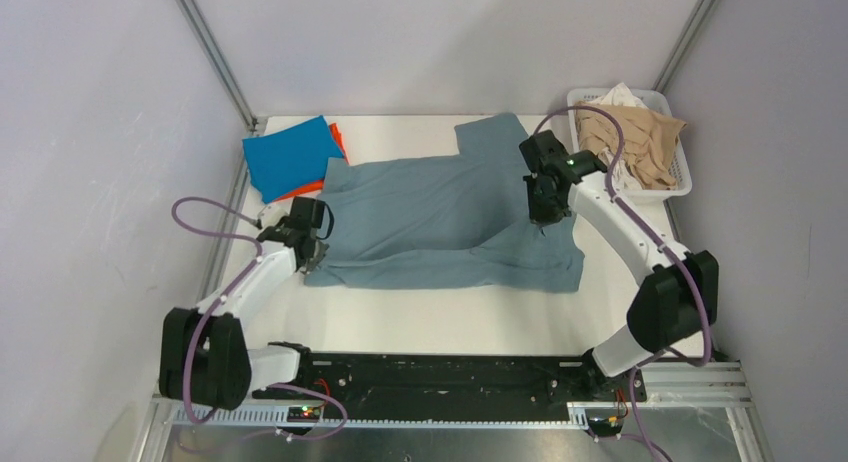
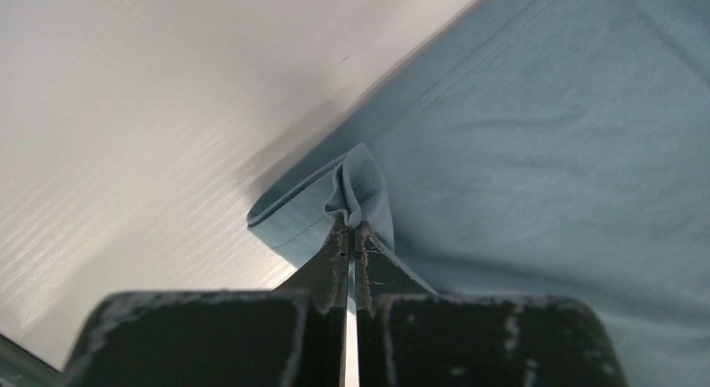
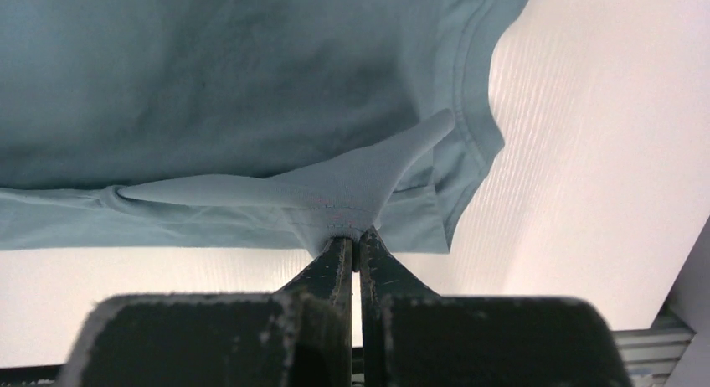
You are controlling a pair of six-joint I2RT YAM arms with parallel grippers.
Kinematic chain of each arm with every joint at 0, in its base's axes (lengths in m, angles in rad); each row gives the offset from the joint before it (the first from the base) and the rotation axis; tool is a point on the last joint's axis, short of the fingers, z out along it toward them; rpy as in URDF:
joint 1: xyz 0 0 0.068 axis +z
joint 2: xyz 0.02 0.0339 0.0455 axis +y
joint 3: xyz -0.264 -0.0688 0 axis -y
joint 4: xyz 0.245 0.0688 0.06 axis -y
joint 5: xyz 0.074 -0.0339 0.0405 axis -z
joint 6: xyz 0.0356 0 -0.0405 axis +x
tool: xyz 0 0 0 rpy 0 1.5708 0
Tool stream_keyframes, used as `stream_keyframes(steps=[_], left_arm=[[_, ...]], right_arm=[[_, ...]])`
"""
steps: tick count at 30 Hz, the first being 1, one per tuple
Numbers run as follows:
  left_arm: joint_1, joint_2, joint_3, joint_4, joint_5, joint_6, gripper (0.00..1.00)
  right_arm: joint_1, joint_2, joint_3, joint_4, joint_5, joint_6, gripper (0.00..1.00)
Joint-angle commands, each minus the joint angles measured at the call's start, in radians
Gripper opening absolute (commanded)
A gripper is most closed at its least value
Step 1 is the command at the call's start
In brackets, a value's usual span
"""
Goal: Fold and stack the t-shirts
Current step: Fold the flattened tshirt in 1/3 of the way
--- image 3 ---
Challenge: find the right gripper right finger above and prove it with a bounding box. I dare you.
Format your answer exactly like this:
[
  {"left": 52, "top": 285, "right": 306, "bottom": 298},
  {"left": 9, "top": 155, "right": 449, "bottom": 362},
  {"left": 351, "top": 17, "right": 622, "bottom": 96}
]
[{"left": 358, "top": 230, "right": 630, "bottom": 386}]

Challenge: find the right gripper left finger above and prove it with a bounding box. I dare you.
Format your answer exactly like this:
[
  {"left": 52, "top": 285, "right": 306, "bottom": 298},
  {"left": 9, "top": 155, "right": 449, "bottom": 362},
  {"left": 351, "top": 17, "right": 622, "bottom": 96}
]
[{"left": 56, "top": 238, "right": 352, "bottom": 386}]

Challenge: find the grey-blue t shirt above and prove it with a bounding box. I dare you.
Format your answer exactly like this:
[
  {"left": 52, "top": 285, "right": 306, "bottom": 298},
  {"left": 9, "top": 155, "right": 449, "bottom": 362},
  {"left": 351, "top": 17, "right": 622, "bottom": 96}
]
[{"left": 1, "top": 0, "right": 528, "bottom": 255}]

